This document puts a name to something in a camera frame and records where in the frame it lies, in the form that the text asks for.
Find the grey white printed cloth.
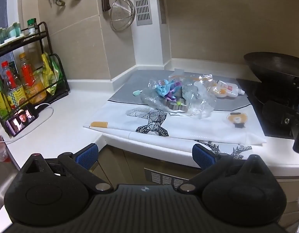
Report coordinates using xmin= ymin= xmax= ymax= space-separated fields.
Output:
xmin=83 ymin=69 xmax=267 ymax=161

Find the plain beige cabinet door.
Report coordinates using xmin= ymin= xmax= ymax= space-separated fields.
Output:
xmin=91 ymin=146 xmax=122 ymax=190

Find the black smartphone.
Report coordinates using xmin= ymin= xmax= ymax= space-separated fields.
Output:
xmin=5 ymin=103 xmax=40 ymax=137

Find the clear bag with orange stripe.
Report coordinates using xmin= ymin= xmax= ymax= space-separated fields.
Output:
xmin=169 ymin=74 xmax=213 ymax=86

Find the blue pink wrapper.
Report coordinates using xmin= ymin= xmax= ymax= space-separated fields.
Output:
xmin=156 ymin=79 xmax=183 ymax=103

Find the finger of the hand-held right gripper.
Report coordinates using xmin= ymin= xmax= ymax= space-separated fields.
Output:
xmin=262 ymin=100 xmax=298 ymax=132

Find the silver cabinet vent grille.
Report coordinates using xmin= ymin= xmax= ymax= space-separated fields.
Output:
xmin=144 ymin=167 xmax=189 ymax=189

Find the black wire spice rack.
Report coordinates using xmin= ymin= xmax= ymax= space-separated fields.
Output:
xmin=0 ymin=21 xmax=70 ymax=137

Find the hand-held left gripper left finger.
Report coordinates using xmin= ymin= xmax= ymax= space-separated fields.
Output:
xmin=20 ymin=143 xmax=113 ymax=195

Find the green cap spice jar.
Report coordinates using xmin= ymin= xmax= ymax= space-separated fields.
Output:
xmin=27 ymin=18 xmax=39 ymax=36

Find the green snack bag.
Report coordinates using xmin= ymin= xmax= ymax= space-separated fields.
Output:
xmin=51 ymin=56 xmax=64 ymax=83

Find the white charging cable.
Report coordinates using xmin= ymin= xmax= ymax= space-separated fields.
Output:
xmin=4 ymin=103 xmax=54 ymax=145

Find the red cap sauce bottle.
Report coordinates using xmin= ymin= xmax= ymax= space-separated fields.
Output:
xmin=1 ymin=61 xmax=27 ymax=108

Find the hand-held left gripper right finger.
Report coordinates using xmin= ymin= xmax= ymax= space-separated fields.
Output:
xmin=177 ymin=144 xmax=270 ymax=195

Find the black wok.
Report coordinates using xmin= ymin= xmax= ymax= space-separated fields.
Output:
xmin=244 ymin=52 xmax=299 ymax=84

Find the clear plastic bag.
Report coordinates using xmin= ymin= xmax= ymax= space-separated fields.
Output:
xmin=141 ymin=78 xmax=218 ymax=120

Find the oil bottle with red label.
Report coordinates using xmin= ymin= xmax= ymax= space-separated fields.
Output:
xmin=19 ymin=52 xmax=47 ymax=104

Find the beige cabinet door with vent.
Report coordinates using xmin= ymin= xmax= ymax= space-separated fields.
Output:
xmin=120 ymin=149 xmax=201 ymax=190

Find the yellow snack bag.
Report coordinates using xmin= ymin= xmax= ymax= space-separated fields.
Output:
xmin=41 ymin=52 xmax=58 ymax=96

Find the grey wall vent plate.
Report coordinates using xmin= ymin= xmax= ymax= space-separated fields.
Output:
xmin=132 ymin=0 xmax=153 ymax=27

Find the white squeeze pouch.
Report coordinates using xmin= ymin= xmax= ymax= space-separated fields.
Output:
xmin=210 ymin=81 xmax=245 ymax=99

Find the hanging wire mesh strainer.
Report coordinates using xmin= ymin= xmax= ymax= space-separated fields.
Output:
xmin=110 ymin=0 xmax=136 ymax=32

